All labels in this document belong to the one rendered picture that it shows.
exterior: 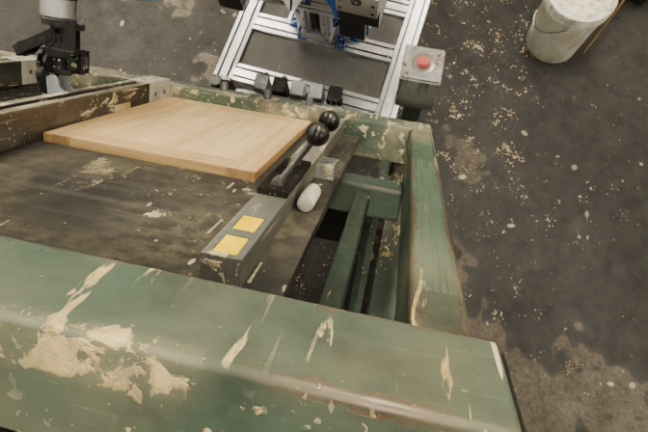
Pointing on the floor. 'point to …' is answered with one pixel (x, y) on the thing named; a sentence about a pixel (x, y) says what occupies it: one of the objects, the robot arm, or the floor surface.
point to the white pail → (572, 12)
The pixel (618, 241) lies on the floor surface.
